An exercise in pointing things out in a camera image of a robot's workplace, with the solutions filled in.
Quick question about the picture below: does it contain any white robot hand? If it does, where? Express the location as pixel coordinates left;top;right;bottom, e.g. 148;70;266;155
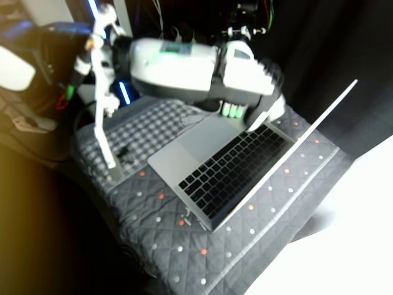
128;37;287;133

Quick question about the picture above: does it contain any silver laptop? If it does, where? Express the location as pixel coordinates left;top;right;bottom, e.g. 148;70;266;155
147;79;359;233

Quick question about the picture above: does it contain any blue light strip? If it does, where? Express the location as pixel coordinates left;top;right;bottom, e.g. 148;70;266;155
118;81;130;106

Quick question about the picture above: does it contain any black motor housing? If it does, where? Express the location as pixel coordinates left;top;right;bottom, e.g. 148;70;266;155
222;0;271;37

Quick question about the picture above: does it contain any white rounded shell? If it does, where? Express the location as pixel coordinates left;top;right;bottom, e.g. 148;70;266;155
0;45;37;92

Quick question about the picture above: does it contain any grey quilt with bear print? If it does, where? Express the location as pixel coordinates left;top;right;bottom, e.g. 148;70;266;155
72;98;342;295

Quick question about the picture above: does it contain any white camera stand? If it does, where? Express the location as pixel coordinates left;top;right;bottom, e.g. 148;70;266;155
73;3;125;181

